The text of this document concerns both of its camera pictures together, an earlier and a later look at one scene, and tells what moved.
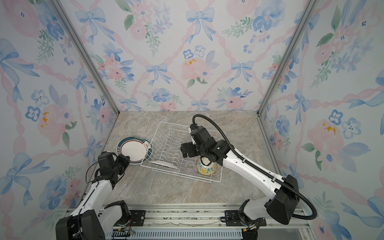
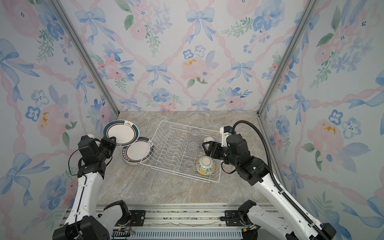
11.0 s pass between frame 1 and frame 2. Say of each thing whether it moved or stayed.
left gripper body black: moved
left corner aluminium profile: stayed
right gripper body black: moved
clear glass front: stayed
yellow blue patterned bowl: stayed
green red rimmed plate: stayed
